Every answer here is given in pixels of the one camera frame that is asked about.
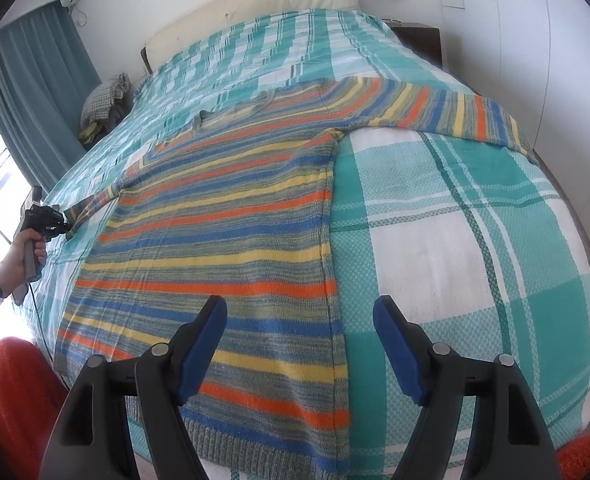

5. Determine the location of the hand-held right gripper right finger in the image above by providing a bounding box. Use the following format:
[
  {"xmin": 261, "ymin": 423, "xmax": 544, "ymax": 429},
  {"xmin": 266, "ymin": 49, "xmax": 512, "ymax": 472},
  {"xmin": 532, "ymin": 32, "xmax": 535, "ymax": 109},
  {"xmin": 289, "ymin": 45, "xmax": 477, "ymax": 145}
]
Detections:
[{"xmin": 372, "ymin": 295, "xmax": 562, "ymax": 480}]

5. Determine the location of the person's left hand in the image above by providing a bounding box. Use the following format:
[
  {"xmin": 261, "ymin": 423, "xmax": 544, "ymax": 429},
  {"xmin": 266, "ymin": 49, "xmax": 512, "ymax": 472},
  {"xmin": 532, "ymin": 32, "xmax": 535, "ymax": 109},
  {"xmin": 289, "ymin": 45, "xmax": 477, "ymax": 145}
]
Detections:
[{"xmin": 0, "ymin": 227, "xmax": 49, "ymax": 299}]

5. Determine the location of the striped knit sweater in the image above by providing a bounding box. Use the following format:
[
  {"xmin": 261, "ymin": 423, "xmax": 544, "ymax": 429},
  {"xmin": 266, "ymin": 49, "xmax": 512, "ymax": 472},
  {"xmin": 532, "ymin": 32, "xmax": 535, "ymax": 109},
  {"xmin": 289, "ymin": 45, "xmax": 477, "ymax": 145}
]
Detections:
[{"xmin": 55, "ymin": 77, "xmax": 533, "ymax": 477}]

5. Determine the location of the orange fuzzy cloth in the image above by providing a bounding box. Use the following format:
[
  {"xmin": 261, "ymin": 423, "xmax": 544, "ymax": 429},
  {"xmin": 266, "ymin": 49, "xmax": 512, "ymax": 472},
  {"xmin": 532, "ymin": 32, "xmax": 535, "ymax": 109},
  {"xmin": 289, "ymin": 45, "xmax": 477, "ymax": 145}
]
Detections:
[{"xmin": 555, "ymin": 432, "xmax": 590, "ymax": 480}]

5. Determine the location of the teal plaid bedspread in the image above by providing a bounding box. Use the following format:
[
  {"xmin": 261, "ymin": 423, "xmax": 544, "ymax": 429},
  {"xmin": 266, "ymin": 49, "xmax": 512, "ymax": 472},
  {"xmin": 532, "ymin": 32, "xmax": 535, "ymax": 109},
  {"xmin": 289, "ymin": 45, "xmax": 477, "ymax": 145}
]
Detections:
[{"xmin": 34, "ymin": 9, "xmax": 590, "ymax": 480}]

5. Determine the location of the dark wooden nightstand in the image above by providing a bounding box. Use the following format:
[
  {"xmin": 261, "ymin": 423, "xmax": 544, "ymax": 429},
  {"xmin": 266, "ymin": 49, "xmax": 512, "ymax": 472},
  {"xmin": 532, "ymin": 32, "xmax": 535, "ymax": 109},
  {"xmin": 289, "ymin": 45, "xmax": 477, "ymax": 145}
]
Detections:
[{"xmin": 382, "ymin": 19, "xmax": 444, "ymax": 67}]

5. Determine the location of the grey-blue curtain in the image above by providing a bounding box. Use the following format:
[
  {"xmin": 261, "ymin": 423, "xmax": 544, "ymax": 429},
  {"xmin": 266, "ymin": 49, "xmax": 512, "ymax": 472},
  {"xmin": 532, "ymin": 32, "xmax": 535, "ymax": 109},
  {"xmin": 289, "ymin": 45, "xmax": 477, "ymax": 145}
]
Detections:
[{"xmin": 0, "ymin": 2, "xmax": 102, "ymax": 197}]

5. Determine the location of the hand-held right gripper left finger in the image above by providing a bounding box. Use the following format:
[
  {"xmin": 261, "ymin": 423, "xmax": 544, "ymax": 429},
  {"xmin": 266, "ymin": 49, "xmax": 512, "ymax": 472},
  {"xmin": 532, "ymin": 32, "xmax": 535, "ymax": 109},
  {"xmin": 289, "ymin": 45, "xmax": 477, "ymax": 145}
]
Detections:
[{"xmin": 40, "ymin": 295, "xmax": 228, "ymax": 480}]

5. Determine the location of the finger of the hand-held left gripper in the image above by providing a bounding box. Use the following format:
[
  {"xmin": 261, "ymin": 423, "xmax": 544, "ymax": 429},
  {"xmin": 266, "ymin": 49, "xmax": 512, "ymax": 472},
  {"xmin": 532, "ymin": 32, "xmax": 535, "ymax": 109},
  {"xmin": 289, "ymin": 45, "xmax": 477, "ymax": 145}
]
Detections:
[{"xmin": 58, "ymin": 211, "xmax": 83, "ymax": 239}]

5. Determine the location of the red fuzzy cloth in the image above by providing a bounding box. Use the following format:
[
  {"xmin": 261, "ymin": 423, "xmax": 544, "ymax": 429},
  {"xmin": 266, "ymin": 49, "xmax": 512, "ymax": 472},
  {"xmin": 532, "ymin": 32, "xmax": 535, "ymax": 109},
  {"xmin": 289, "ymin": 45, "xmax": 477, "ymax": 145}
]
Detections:
[{"xmin": 0, "ymin": 337, "xmax": 72, "ymax": 480}]

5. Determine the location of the pile of checkered clothes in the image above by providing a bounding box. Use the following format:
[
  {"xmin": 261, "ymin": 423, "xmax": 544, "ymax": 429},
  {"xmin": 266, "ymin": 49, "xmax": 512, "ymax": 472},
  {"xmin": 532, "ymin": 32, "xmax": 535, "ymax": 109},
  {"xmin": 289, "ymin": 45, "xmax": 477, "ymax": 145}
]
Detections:
[{"xmin": 78, "ymin": 72, "xmax": 135, "ymax": 145}]

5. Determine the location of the white wardrobe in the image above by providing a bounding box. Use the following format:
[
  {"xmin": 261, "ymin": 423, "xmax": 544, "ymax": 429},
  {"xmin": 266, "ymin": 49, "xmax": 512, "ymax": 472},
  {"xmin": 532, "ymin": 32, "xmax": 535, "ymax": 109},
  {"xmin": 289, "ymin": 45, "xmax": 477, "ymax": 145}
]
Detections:
[{"xmin": 439, "ymin": 0, "xmax": 590, "ymax": 241}]

